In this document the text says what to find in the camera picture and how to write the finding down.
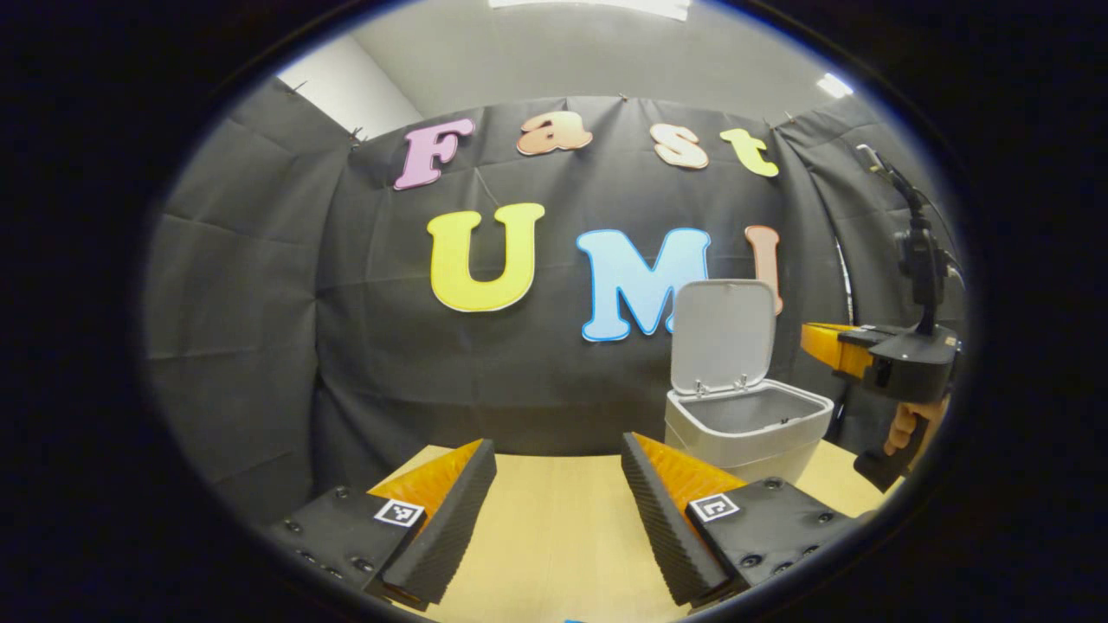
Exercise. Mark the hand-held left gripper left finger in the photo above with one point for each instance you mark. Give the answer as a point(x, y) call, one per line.
point(450, 528)

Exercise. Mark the ceiling light panel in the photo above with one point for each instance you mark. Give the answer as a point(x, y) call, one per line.
point(834, 85)
point(597, 7)

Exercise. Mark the white desktop garbage bin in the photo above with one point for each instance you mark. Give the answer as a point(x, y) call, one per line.
point(723, 337)

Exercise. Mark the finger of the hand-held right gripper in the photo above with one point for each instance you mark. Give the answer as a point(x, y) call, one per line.
point(827, 342)

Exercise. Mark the black backdrop cloth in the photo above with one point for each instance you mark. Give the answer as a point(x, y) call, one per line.
point(389, 346)

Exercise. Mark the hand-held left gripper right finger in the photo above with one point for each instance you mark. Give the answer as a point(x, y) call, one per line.
point(662, 519)

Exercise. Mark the wooden desktop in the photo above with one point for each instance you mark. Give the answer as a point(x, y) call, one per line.
point(554, 536)

